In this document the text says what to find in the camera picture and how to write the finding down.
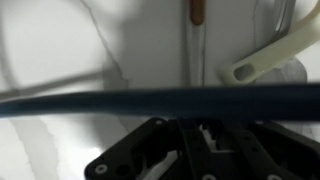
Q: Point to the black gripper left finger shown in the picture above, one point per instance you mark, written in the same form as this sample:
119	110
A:
141	150

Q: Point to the wooden handled utensil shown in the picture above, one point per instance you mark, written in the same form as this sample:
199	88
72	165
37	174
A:
195	27

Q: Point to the cream plastic spatula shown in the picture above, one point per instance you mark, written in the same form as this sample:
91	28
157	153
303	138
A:
303	35

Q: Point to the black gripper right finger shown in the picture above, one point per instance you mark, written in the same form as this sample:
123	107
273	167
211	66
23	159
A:
259	151

